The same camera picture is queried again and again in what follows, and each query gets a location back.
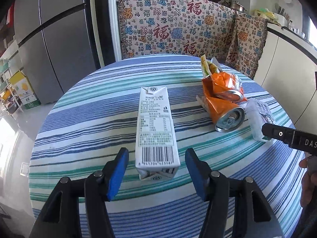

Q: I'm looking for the steel pot with lid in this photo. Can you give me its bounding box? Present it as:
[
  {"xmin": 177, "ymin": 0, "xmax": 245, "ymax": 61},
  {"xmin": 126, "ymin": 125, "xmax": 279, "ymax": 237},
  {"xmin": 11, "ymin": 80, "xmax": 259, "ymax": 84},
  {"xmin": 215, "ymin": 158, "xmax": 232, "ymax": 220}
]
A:
[{"xmin": 222, "ymin": 0, "xmax": 247, "ymax": 12}]

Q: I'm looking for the white wrapper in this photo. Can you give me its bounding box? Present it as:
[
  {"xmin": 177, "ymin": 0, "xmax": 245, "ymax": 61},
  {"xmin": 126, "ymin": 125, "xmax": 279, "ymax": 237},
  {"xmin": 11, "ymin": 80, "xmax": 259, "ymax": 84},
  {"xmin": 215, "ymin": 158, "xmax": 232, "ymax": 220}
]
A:
[{"xmin": 245, "ymin": 98, "xmax": 276, "ymax": 142}]

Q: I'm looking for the white kitchen cabinet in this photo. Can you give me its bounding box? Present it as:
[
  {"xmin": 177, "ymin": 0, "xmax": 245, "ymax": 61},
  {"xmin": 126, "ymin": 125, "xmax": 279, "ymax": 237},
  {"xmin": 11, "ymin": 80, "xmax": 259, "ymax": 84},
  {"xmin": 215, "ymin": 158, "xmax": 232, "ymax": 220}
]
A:
[{"xmin": 254, "ymin": 23, "xmax": 316, "ymax": 133}]

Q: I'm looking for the grey refrigerator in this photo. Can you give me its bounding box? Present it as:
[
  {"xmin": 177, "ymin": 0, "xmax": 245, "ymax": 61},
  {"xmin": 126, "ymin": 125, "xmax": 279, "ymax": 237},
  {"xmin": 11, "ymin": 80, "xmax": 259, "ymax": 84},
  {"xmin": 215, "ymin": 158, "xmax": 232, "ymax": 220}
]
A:
[{"xmin": 14, "ymin": 0, "xmax": 100, "ymax": 104}]

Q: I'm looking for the blue striped tablecloth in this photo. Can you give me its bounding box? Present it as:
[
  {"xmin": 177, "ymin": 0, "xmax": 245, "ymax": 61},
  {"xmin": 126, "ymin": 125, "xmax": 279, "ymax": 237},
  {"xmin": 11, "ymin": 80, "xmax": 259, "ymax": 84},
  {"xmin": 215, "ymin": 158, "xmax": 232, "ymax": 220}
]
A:
[{"xmin": 29, "ymin": 54, "xmax": 305, "ymax": 237}]

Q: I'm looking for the small patterned hanging cloth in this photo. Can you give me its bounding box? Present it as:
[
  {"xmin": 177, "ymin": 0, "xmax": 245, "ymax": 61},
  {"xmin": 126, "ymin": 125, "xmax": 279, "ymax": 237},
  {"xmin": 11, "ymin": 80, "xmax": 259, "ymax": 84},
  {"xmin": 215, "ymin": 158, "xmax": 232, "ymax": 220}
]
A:
[{"xmin": 226, "ymin": 12, "xmax": 268, "ymax": 79}]

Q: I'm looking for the patterned Chinese character cloth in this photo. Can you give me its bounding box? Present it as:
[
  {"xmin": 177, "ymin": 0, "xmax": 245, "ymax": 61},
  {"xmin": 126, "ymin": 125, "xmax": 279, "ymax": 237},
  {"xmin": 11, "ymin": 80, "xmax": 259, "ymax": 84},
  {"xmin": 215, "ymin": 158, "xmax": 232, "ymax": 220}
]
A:
[{"xmin": 118, "ymin": 0, "xmax": 236, "ymax": 61}]

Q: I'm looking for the yellow cardboard box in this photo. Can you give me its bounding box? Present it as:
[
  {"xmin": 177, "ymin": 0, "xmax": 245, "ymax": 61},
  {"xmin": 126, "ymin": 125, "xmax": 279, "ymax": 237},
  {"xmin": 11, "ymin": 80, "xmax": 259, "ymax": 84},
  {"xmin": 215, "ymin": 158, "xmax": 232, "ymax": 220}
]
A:
[{"xmin": 9, "ymin": 70, "xmax": 41, "ymax": 109}]

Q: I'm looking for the orange snack bag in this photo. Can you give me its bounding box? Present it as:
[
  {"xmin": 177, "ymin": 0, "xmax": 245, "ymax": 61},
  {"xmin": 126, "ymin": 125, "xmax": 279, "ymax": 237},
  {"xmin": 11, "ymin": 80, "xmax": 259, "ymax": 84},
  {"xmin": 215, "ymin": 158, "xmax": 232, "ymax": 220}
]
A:
[{"xmin": 201, "ymin": 71, "xmax": 247, "ymax": 103}]

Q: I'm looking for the orange crushed can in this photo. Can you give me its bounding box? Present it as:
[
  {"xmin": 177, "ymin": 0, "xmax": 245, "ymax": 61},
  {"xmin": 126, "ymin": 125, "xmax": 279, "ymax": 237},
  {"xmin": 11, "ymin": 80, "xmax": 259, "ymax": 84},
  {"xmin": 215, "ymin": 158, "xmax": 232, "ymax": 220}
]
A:
[{"xmin": 206, "ymin": 96, "xmax": 245, "ymax": 133}]

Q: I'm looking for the right hand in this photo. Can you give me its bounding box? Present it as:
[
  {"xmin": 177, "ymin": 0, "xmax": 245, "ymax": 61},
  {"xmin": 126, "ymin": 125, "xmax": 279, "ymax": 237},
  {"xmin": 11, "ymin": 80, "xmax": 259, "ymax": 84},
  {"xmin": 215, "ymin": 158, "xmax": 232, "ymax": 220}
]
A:
[{"xmin": 299, "ymin": 156, "xmax": 316, "ymax": 207}]

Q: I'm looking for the white milk carton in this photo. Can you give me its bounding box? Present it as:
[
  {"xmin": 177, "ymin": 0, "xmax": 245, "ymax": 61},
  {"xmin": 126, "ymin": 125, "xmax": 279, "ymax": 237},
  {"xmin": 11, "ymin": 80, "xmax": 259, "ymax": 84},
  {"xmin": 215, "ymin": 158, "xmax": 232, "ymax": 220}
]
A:
[{"xmin": 135, "ymin": 86, "xmax": 180, "ymax": 181}]

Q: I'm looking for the green yellow snack wrapper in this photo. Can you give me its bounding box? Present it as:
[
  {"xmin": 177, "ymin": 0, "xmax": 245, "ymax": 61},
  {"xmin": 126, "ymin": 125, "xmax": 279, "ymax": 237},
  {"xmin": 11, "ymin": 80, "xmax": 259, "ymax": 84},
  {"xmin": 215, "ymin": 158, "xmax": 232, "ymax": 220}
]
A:
[{"xmin": 201, "ymin": 54, "xmax": 223, "ymax": 79}]

